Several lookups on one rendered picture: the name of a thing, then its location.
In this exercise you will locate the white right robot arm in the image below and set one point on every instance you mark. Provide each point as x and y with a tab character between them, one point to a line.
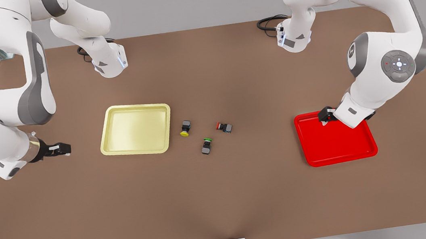
31	97

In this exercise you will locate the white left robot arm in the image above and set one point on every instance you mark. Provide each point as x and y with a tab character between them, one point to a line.
385	66

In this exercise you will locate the red tray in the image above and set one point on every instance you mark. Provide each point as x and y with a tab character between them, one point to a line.
335	141

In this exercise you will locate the pale yellow tray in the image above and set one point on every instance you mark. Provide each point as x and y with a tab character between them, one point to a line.
135	129

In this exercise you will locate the red push-button switch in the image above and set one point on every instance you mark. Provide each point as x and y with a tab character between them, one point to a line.
225	126

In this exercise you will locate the green push-button switch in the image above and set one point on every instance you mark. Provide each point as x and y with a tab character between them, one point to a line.
206	146

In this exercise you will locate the yellow push-button switch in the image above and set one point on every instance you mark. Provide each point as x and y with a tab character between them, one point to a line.
185	128

